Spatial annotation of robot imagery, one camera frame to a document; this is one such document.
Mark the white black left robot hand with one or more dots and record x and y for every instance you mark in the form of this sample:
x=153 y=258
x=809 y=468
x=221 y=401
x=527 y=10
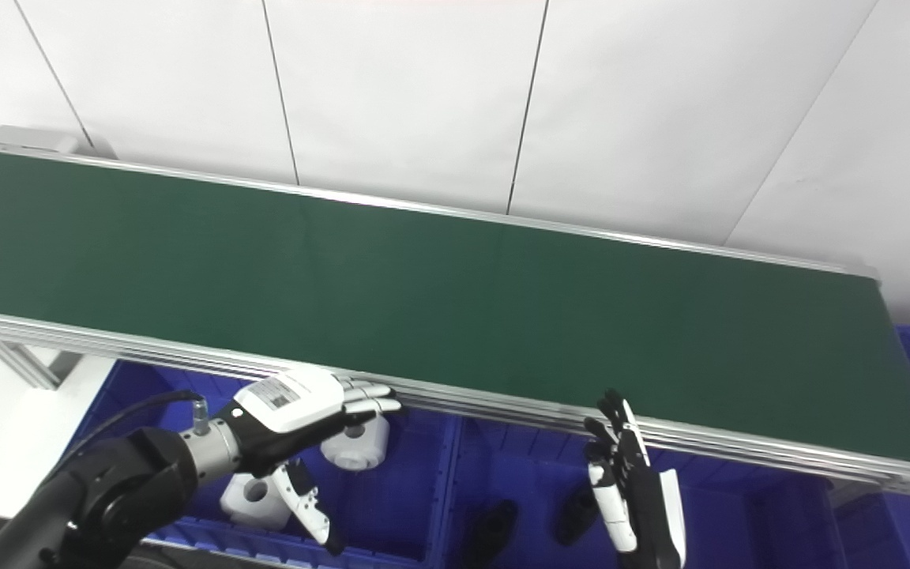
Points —
x=289 y=407

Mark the black plastic part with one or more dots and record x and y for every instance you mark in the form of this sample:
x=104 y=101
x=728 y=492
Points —
x=575 y=515
x=490 y=533

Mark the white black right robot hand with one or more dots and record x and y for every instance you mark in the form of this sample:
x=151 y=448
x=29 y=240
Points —
x=648 y=514

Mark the white round plastic part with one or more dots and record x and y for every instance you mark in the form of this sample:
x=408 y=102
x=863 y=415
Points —
x=360 y=450
x=253 y=502

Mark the green conveyor belt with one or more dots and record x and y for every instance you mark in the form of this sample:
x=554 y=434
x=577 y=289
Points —
x=463 y=316
x=502 y=411

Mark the aluminium conveyor leg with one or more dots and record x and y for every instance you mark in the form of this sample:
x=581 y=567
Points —
x=28 y=365

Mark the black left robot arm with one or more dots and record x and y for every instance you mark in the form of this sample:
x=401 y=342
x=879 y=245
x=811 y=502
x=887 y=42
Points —
x=107 y=498

